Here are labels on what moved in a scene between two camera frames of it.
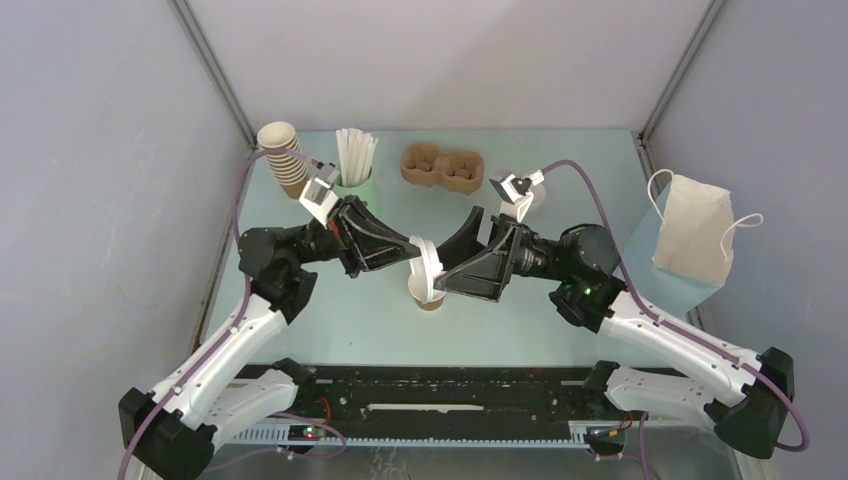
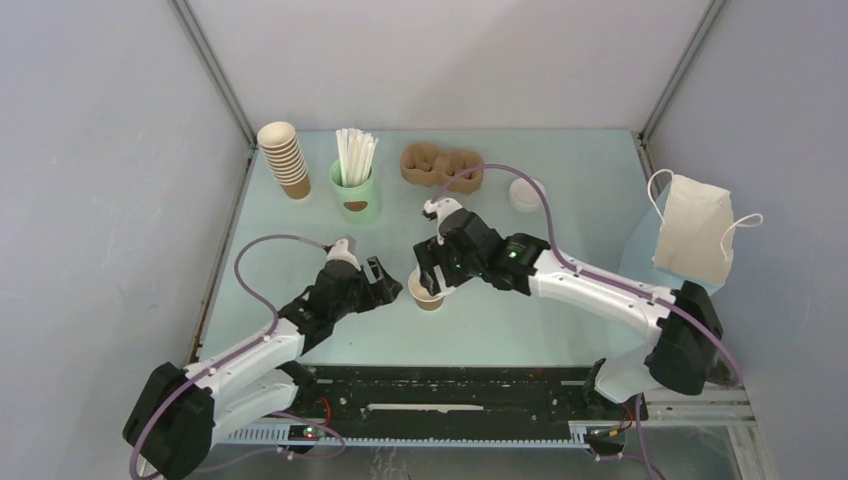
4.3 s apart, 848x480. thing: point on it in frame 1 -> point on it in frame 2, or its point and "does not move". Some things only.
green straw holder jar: x=365 y=192 does not move
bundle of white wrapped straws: x=355 y=152 does not move
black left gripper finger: x=352 y=209 -> x=373 y=270
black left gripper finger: x=370 y=248 -> x=384 y=291
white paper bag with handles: x=697 y=235 does not move
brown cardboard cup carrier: x=456 y=170 does not move
